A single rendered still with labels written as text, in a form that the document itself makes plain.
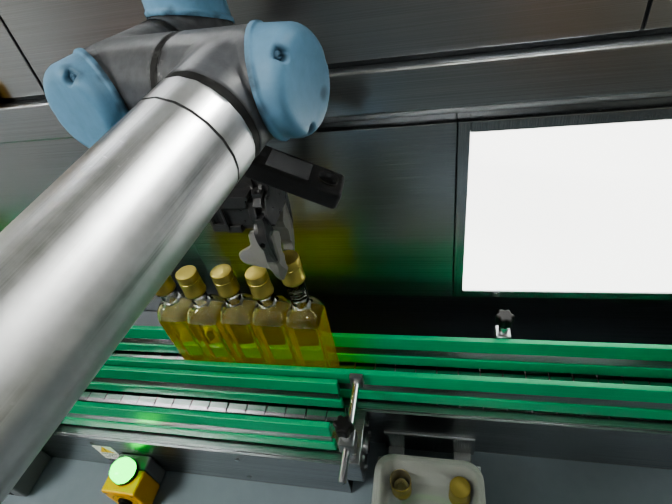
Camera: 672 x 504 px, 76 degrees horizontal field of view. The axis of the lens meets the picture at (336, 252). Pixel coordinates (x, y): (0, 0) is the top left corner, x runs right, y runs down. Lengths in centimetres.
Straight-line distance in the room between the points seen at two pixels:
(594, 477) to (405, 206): 57
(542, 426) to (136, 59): 75
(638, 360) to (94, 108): 82
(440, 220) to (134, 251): 54
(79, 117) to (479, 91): 44
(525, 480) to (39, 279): 83
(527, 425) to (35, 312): 73
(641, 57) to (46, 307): 61
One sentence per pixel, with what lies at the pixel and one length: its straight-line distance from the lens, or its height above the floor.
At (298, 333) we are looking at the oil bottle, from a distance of 70.
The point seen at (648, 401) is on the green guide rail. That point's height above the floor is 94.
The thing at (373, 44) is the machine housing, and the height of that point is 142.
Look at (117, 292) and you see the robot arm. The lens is 23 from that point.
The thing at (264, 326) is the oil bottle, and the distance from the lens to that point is 71.
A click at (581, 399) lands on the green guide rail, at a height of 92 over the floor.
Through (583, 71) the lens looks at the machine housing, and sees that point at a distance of 63.
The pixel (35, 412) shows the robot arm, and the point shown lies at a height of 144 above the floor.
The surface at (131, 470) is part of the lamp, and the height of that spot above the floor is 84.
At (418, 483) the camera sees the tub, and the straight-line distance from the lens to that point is 87.
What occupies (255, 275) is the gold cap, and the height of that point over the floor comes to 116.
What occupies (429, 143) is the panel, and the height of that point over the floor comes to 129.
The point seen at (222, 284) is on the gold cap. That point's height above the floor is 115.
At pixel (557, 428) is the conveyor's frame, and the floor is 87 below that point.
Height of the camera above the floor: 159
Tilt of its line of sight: 41 degrees down
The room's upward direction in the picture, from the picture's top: 12 degrees counter-clockwise
